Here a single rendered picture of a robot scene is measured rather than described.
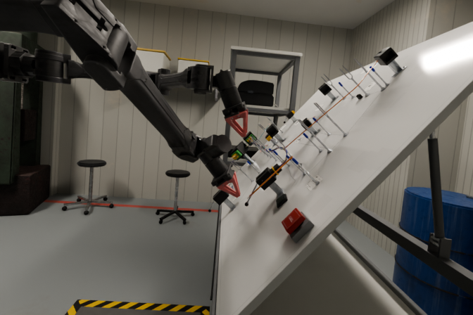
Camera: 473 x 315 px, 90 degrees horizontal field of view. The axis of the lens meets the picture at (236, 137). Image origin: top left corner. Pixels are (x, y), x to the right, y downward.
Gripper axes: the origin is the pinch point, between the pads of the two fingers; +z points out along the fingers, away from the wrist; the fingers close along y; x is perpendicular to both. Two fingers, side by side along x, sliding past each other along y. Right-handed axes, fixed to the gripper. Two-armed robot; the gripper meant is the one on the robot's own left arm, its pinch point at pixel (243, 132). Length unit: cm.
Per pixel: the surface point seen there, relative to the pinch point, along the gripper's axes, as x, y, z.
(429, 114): -40.8, -20.8, 6.4
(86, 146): 272, 257, -22
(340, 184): -19.7, -20.0, 16.2
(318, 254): -9, 15, 61
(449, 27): -213, 213, -1
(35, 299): 180, 46, 68
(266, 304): 9, -17, 47
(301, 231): -7.8, -27.2, 20.5
